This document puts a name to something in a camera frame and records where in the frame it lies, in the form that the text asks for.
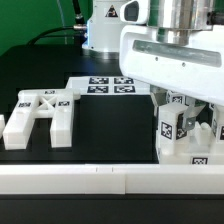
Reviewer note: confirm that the white tagged cube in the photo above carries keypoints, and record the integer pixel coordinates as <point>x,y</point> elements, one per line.
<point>175,97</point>

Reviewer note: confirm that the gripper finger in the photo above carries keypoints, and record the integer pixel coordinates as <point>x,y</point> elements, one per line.
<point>194,107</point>

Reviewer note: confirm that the marker sheet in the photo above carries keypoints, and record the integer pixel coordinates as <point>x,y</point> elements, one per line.
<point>93,85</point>

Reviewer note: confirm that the white front rail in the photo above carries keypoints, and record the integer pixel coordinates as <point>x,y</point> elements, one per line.
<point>111,179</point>

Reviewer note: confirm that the white chair back frame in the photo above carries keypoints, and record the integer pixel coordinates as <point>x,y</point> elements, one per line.
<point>54,104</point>

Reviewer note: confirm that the white block left edge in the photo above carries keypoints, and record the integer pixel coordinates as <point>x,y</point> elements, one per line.
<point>2,124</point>

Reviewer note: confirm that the white chair seat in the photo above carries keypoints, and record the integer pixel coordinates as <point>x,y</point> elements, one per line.
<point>199,151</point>

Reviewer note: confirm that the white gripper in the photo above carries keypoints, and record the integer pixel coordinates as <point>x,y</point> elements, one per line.
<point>176,45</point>

